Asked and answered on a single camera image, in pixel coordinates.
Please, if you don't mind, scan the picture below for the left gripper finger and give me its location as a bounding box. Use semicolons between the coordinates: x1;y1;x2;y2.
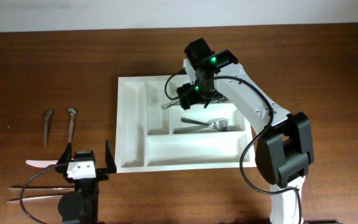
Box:
105;140;117;173
57;142;71;164

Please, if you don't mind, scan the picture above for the steel spoon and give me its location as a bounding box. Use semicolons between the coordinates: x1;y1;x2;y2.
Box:
213;96;230;103
160;100;180;110

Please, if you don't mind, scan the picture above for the steel fork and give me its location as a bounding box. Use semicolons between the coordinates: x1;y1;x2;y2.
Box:
173;125;241;134
181;118;229;130

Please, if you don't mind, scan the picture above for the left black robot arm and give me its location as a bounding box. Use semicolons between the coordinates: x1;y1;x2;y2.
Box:
55;142;117;223

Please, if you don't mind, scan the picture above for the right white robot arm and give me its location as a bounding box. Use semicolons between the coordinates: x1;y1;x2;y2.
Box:
177;38;314;223

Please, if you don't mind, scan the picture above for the white plastic knife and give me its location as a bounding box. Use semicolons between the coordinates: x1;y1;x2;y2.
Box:
25;160;58;168

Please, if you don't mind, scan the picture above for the steel fork in tray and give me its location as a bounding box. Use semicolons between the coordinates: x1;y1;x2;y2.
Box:
181;118;229;130

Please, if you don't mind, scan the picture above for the white plastic cutlery tray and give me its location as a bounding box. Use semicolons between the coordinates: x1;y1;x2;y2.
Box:
115;75;252;173

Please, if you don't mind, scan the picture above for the small steel teaspoon left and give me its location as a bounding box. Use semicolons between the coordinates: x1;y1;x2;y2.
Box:
44;110;53;146

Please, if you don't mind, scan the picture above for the small steel teaspoon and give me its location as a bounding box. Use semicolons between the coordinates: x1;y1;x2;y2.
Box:
44;110;53;146
68;107;77;143

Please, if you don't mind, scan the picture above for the small steel teaspoon right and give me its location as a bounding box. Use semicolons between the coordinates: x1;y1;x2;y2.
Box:
68;107;77;143

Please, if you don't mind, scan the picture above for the left black cable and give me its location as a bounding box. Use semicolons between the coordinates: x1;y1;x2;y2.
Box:
19;163;68;224

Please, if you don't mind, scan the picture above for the black cable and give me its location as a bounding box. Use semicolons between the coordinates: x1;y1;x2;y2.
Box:
19;163;68;224
164;68;303;224

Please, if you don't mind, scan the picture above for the right black cable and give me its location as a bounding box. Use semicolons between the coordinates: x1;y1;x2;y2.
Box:
164;68;303;224

